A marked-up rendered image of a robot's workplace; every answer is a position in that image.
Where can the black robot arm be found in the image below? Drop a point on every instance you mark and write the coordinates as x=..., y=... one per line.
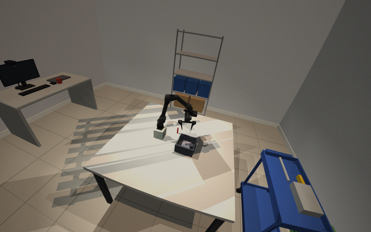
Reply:
x=172, y=97

